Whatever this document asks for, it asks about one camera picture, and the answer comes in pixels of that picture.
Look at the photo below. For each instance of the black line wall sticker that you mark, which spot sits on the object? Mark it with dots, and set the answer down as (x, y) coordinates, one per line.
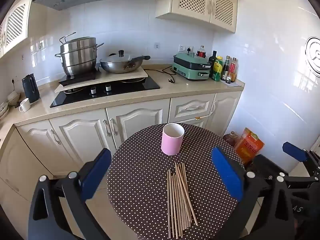
(313, 55)

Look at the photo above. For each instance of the cola bottle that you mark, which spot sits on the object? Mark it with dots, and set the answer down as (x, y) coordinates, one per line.
(201, 52)

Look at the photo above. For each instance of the orange rice bag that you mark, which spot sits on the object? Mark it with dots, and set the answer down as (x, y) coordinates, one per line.
(250, 146)

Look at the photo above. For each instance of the beige stone board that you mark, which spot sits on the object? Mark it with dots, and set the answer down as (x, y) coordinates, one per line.
(120, 76)

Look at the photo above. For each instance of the black glass gas stove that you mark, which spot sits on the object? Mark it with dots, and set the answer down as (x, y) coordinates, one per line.
(140, 85)

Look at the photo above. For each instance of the sauce bottle red label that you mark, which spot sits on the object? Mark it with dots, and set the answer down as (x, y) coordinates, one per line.
(233, 70)

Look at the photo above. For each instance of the white mug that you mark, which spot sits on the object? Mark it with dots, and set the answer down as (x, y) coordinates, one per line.
(25, 105)

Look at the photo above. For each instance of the steel wok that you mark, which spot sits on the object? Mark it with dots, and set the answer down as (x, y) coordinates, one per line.
(120, 67)

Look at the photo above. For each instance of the wok lid with black knob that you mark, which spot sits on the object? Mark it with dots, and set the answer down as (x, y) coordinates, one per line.
(120, 57)

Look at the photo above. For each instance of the cream base cabinet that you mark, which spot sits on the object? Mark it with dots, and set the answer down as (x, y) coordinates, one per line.
(82, 135)

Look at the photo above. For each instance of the dark blue kettle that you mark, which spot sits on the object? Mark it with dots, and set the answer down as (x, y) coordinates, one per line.
(31, 90)

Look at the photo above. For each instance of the yellow green bottle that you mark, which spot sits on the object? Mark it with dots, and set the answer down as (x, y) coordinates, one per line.
(217, 70)

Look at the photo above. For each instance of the steel steamer pot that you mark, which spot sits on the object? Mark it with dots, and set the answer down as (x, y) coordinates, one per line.
(77, 57)

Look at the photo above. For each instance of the beige stone countertop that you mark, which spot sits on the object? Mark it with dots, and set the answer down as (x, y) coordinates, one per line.
(175, 90)

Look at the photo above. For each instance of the green electric grill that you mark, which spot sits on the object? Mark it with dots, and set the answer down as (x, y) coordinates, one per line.
(190, 71)

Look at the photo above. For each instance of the white paper sheet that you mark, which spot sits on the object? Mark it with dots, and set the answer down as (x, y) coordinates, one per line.
(236, 83)

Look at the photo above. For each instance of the cooking oil bottle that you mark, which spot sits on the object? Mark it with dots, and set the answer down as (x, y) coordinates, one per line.
(231, 138)

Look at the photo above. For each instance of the black induction cooker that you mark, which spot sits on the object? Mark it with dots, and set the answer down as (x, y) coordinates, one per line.
(75, 79)

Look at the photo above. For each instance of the small white wall switch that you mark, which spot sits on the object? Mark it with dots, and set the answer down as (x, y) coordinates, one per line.
(157, 45)

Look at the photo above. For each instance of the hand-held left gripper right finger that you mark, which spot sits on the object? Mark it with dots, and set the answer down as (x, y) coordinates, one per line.
(226, 172)

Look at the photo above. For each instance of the cream cabinet drawer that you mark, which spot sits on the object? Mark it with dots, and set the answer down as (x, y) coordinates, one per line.
(192, 106)
(202, 123)

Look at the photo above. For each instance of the bunch of wooden chopsticks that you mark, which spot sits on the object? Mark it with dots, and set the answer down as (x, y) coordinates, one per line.
(178, 200)

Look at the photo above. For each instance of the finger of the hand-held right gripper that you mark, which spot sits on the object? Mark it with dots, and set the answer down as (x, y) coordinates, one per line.
(300, 179)
(295, 152)

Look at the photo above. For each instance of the small dark sauce bottle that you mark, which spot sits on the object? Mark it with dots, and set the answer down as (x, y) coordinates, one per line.
(228, 79)

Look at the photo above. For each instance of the dark olive oil bottle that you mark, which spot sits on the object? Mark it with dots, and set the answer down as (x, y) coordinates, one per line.
(213, 65)

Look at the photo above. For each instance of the ceramic bowl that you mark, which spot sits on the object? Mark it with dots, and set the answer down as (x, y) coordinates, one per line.
(13, 98)

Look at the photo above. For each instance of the white wall socket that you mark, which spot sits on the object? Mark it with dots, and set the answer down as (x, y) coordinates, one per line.
(190, 48)
(182, 48)

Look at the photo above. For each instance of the pink cup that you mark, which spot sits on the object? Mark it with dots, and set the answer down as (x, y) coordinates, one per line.
(172, 142)

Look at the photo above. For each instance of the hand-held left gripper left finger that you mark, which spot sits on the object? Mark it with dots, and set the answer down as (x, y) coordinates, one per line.
(96, 172)

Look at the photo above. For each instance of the cream lattice wall cabinet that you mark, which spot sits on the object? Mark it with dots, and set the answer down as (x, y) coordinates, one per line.
(15, 25)
(195, 0)

